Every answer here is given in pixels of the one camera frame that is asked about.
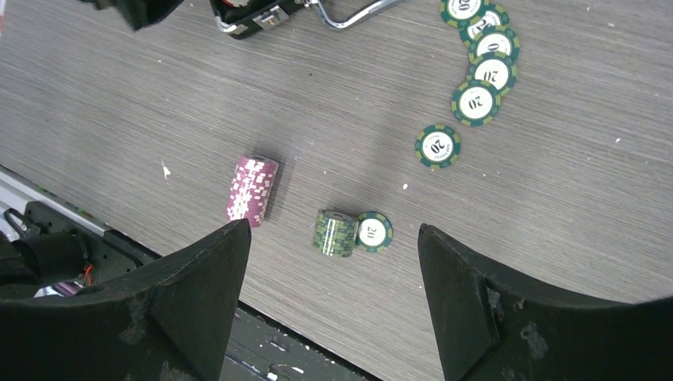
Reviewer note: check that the purple white chip roll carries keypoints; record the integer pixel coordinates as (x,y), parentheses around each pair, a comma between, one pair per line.
(251,188)

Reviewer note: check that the black poker set case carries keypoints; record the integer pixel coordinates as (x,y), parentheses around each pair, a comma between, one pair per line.
(242,19)

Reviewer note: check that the green 20 chip lone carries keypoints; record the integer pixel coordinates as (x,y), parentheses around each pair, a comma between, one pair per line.
(437,146)

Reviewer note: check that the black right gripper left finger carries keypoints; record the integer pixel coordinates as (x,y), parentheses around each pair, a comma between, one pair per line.
(167,320)

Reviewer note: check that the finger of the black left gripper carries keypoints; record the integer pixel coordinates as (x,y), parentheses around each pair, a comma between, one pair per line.
(139,14)

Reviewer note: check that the aluminium rail frame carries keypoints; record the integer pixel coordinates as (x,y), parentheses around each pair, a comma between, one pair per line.
(28,209)

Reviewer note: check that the green 20 chip beside stack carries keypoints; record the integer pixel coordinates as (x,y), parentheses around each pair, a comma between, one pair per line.
(375,232)

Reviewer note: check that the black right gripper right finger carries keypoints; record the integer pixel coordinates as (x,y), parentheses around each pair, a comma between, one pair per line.
(492,322)

